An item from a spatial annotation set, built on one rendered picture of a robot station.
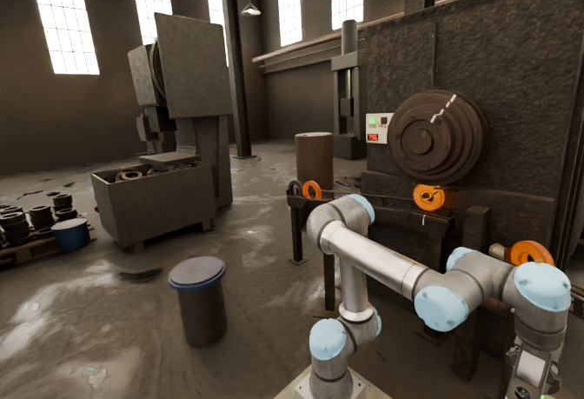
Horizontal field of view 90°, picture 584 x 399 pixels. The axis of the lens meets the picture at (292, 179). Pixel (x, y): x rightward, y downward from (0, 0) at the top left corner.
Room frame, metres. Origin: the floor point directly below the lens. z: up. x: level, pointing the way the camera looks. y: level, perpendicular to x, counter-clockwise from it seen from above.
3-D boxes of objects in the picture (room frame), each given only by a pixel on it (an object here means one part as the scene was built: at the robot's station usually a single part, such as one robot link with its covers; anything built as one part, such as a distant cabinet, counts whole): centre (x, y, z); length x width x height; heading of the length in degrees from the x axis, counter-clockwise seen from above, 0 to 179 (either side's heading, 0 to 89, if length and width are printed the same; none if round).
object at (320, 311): (1.66, -0.18, 0.36); 0.26 x 0.20 x 0.72; 74
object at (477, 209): (1.28, -0.87, 0.68); 0.11 x 0.08 x 0.24; 129
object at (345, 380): (0.79, -0.09, 0.43); 0.15 x 0.15 x 0.10
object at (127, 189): (3.16, 1.55, 0.39); 1.03 x 0.83 x 0.79; 133
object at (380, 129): (1.78, -0.58, 1.15); 0.26 x 0.02 x 0.18; 39
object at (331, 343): (0.79, -0.09, 0.54); 0.13 x 0.12 x 0.14; 123
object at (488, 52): (1.72, -1.05, 0.88); 1.08 x 0.73 x 1.76; 39
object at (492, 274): (0.53, -0.37, 0.95); 0.11 x 0.11 x 0.08; 33
